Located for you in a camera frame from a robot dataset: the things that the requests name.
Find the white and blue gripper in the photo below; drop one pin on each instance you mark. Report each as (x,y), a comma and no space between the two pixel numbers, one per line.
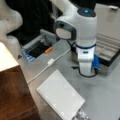
(88,62)

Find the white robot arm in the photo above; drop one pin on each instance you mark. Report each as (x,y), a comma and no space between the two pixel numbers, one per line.
(78,24)

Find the black lidded drawer box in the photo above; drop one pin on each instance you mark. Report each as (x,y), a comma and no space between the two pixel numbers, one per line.
(108,52)

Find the white spiral notebook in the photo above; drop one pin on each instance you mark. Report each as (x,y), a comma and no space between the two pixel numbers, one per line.
(60,95)

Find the grey metal tray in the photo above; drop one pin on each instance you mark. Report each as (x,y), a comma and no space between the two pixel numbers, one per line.
(39,44)

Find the metal binder clips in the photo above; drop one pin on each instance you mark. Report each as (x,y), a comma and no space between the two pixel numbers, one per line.
(82,115)

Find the brown wooden shelf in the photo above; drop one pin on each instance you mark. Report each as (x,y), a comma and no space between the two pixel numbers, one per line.
(16,102)

